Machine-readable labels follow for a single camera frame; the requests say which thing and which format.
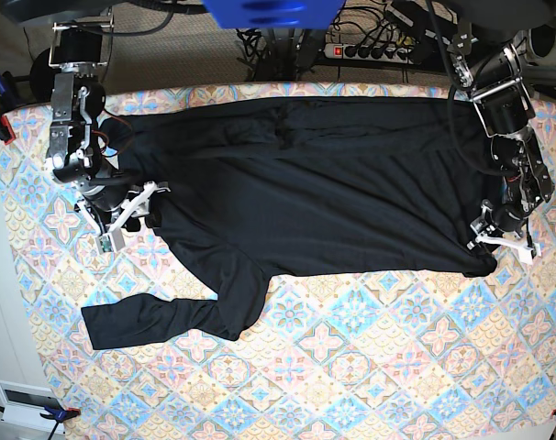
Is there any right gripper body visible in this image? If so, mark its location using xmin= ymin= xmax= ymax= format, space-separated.
xmin=75 ymin=177 xmax=161 ymax=232

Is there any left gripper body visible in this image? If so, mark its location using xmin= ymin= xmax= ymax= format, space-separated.
xmin=470 ymin=199 xmax=530 ymax=250

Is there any black long-sleeve t-shirt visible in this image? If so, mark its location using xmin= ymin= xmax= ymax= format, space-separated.
xmin=82 ymin=97 xmax=502 ymax=350

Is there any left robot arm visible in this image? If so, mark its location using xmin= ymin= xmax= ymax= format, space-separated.
xmin=427 ymin=1 xmax=556 ymax=264

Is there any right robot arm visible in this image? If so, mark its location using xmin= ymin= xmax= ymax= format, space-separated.
xmin=0 ymin=1 xmax=168 ymax=235

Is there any black round stool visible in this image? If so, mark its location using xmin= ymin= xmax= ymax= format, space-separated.
xmin=29 ymin=53 xmax=59 ymax=103

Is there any red black clamp left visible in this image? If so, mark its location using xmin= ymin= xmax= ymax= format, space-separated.
xmin=0 ymin=105 xmax=16 ymax=146

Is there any patterned tablecloth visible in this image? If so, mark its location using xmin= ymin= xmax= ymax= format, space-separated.
xmin=0 ymin=101 xmax=556 ymax=439

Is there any white round speaker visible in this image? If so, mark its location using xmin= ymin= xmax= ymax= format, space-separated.
xmin=528 ymin=25 xmax=556 ymax=58

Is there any blue clamp bottom left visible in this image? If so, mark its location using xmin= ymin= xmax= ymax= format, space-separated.
xmin=0 ymin=404 xmax=81 ymax=439

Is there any white power strip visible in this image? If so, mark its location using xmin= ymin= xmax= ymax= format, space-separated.
xmin=323 ymin=43 xmax=412 ymax=64

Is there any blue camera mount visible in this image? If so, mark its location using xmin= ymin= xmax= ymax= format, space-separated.
xmin=203 ymin=0 xmax=344 ymax=29

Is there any white wall vent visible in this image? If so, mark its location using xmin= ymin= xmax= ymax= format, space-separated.
xmin=0 ymin=380 xmax=61 ymax=433

